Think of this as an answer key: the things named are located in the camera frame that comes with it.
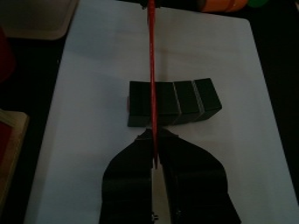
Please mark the black toy sushi piece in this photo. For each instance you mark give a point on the black toy sushi piece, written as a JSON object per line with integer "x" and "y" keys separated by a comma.
{"x": 188, "y": 99}
{"x": 208, "y": 97}
{"x": 167, "y": 100}
{"x": 139, "y": 102}

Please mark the orange toy food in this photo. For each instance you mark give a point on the orange toy food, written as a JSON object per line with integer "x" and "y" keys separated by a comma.
{"x": 223, "y": 4}

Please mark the green toy food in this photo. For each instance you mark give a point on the green toy food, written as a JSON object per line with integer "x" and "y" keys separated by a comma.
{"x": 257, "y": 2}

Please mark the dark red round object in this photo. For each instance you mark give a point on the dark red round object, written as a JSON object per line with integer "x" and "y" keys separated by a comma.
{"x": 4, "y": 55}

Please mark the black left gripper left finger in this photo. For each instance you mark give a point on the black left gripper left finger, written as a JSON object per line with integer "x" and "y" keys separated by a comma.
{"x": 128, "y": 180}

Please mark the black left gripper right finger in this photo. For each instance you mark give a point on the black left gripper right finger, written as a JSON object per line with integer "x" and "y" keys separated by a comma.
{"x": 193, "y": 186}

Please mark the red toy knife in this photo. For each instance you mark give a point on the red toy knife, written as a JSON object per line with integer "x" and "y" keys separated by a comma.
{"x": 152, "y": 73}

